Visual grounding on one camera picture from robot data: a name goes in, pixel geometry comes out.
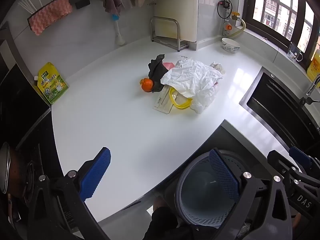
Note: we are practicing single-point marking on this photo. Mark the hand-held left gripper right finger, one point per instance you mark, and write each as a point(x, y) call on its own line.
point(222, 172)

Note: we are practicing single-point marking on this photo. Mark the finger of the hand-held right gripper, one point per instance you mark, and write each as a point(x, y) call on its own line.
point(276, 158)
point(298, 155)

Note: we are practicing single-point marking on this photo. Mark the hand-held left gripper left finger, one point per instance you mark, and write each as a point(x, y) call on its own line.
point(96, 172)

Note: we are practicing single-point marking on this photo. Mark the grey perforated waste basket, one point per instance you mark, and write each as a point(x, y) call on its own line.
point(200, 187)

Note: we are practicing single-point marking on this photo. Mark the clear bubbly plastic packaging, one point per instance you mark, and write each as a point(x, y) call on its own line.
point(202, 102)

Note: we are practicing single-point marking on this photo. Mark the clear toothbrush package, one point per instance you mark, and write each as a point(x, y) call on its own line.
point(162, 100)

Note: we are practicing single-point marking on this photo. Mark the white paper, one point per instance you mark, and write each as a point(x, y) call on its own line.
point(192, 77)

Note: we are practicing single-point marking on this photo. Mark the orange tangerine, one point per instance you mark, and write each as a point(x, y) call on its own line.
point(147, 85)

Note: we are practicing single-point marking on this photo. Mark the clear printed wrapper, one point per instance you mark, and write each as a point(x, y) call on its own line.
point(217, 67)

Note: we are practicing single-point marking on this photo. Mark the pink paper piece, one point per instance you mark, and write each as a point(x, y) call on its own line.
point(168, 65)

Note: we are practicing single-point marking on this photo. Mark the black cloth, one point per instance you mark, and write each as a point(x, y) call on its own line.
point(155, 67)

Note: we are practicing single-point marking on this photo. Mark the black kitchen sink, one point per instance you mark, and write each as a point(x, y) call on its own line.
point(275, 105)

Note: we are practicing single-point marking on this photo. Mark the chrome faucet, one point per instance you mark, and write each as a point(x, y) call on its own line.
point(311, 90)

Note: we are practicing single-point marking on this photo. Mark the person's dark clothed leg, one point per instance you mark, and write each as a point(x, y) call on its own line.
point(162, 222)

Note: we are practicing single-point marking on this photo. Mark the yellow oil bottle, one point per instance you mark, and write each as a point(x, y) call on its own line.
point(315, 66)

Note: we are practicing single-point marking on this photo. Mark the black stove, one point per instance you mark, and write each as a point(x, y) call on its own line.
point(20, 120)

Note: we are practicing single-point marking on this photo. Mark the green yellow spout pouch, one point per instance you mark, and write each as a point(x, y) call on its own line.
point(52, 85)

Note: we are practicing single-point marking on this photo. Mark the clear glass mug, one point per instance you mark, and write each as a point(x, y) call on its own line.
point(295, 52)

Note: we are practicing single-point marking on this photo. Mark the white patterned ceramic bowl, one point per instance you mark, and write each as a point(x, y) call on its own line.
point(230, 46)

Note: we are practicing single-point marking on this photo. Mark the small white paper label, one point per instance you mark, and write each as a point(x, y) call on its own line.
point(183, 57)

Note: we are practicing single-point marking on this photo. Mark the steel board rack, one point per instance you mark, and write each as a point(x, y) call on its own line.
point(178, 43)

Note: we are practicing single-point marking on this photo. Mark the white orange knob fitting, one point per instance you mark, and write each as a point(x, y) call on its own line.
point(227, 27)

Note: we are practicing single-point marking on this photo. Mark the white blue bottle brush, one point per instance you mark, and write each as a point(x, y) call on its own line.
point(118, 32)

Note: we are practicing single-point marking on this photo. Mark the dark framed window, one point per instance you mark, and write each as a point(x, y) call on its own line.
point(250, 7)

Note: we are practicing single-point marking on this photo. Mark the gas pipe valve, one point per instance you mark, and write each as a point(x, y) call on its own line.
point(227, 3)

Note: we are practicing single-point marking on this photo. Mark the pink wavy sponge cloth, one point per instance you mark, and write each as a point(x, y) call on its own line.
point(50, 15)

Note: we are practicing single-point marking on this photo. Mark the black plastic holder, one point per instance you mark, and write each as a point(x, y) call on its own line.
point(82, 3)

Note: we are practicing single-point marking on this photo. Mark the brown hanging cloth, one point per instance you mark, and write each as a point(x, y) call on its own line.
point(112, 1)

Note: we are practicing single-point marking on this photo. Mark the white cutting board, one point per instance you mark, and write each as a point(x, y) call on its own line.
point(175, 2)

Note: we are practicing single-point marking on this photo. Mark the hanging peeler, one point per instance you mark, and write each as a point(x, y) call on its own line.
point(151, 2)

